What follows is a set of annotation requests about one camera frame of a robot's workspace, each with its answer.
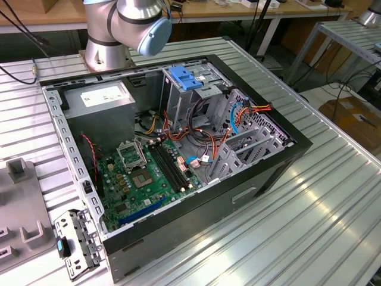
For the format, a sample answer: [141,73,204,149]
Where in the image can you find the blue data wire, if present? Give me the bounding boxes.
[185,101,249,166]

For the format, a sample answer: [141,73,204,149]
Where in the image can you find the red orange yellow power wire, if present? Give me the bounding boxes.
[213,100,274,160]

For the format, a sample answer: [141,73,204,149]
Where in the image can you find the metal disk bay cage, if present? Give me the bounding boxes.
[208,88,295,183]

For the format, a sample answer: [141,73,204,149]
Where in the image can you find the black RAM slot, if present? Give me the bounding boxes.
[160,142,192,188]
[152,144,185,192]
[149,144,182,193]
[156,143,189,190]

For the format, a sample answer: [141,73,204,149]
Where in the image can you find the metal optical drive cage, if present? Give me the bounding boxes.
[160,64,232,132]

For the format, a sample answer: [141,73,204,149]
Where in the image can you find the CPU socket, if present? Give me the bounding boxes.
[130,167,156,189]

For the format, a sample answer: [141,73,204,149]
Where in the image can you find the green motherboard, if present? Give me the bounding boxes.
[97,137,207,234]

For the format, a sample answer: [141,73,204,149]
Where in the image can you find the blue plastic drive latch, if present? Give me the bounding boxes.
[168,66,204,92]

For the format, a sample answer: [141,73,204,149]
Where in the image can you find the black PC case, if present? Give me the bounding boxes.
[39,54,313,284]

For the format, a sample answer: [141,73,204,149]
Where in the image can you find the blue expansion slot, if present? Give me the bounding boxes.
[120,198,167,227]

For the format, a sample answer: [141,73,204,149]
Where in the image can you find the grey power supply unit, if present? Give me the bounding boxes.
[63,80,137,151]

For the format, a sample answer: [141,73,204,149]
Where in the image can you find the large brown cardboard box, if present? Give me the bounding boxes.
[318,97,381,148]

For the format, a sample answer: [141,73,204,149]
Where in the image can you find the grey parts rack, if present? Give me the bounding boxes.
[0,158,58,273]

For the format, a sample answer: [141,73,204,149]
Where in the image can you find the red orange wire bundle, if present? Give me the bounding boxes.
[162,109,236,160]

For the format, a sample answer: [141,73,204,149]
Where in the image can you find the thin wires with white plug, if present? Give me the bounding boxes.
[190,154,213,170]

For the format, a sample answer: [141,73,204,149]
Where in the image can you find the yellow black wire bundle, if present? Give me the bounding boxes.
[142,110,159,135]

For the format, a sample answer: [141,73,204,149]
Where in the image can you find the metal socket cover frame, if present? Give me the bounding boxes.
[115,141,149,174]

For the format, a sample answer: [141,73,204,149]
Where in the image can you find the red black twisted wire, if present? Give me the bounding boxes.
[80,133,101,179]

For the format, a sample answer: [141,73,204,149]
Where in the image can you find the black desk cable bundle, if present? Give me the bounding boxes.
[245,0,273,59]

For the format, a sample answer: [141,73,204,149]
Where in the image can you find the metal rear bracket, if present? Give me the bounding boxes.
[52,208,105,281]

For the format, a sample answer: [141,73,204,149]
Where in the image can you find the black blue bracket latch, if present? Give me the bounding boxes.
[55,235,73,259]

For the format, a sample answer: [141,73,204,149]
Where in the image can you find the cable with metal plug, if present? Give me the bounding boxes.
[0,58,40,85]

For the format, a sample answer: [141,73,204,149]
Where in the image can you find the wooden desk white frame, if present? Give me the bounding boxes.
[0,0,354,59]

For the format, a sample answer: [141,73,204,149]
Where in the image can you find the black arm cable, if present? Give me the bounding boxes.
[0,8,50,59]

